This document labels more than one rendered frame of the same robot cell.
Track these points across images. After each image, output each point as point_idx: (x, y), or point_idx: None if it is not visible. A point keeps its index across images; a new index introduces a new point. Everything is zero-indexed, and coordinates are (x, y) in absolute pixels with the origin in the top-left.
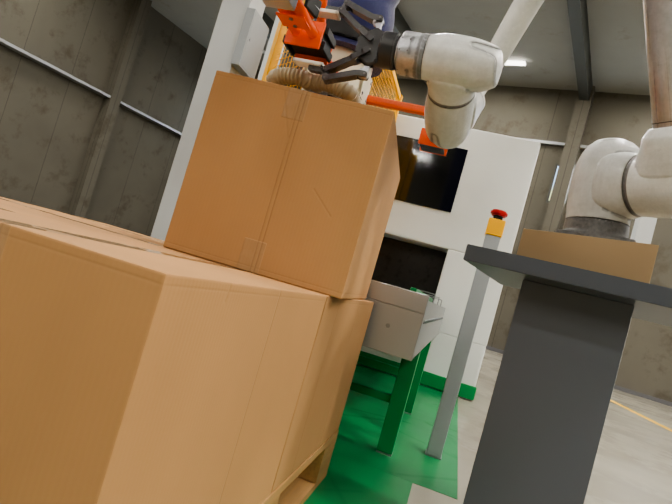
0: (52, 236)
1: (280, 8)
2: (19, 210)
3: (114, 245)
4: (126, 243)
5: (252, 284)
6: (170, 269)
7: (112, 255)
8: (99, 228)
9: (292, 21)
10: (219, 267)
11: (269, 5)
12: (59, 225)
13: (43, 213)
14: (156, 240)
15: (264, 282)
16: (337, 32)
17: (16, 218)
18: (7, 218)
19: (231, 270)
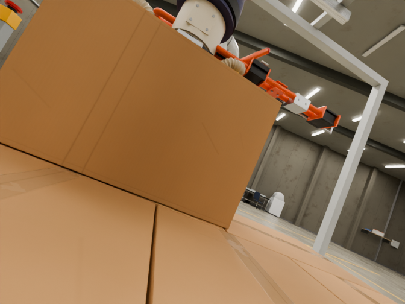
0: (316, 251)
1: (288, 105)
2: (337, 285)
3: (297, 245)
4: (284, 243)
5: (264, 225)
6: (293, 238)
7: (304, 244)
8: (262, 263)
9: (275, 93)
10: (244, 222)
11: (292, 104)
12: (312, 260)
13: (324, 301)
14: (24, 208)
15: (243, 218)
16: (232, 34)
17: (327, 263)
18: (328, 262)
19: (238, 219)
